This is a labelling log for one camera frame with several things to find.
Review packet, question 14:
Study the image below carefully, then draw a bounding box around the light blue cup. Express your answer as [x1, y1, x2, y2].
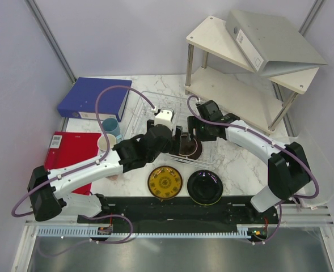
[102, 118, 122, 143]

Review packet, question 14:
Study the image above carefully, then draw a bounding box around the light blue mug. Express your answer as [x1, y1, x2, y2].
[97, 134, 117, 152]

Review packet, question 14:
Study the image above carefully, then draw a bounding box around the yellow patterned black plate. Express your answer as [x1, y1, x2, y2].
[147, 165, 183, 201]

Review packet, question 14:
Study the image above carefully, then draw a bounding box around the plain black plate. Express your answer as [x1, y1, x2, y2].
[187, 170, 223, 202]

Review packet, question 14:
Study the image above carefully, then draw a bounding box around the pink coffee mug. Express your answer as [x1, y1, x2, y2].
[107, 175, 120, 181]

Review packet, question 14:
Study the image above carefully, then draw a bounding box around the lime green plate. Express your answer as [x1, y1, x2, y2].
[192, 199, 219, 206]

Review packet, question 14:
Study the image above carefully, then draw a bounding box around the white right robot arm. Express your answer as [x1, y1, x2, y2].
[187, 96, 316, 223]

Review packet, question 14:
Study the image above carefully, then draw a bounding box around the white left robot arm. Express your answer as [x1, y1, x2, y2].
[27, 120, 183, 222]

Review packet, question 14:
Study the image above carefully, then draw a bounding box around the cream two-tier shelf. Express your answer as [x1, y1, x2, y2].
[184, 16, 319, 134]

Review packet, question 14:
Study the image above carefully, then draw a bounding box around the red folder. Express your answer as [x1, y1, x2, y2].
[43, 131, 104, 196]

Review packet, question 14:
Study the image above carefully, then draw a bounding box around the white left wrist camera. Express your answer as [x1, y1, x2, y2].
[154, 109, 175, 131]

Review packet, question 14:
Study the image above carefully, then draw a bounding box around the clear wire dish rack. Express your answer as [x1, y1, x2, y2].
[124, 91, 218, 168]

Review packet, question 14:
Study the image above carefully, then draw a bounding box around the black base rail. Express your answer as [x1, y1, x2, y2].
[94, 196, 278, 232]

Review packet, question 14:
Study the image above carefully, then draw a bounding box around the blue ring binder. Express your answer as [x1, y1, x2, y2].
[57, 77, 132, 122]

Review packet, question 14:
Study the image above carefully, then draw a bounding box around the grey ring binder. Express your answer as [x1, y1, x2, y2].
[225, 10, 327, 77]

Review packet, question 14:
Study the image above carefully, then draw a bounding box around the light blue cable duct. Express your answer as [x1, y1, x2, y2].
[37, 226, 266, 239]

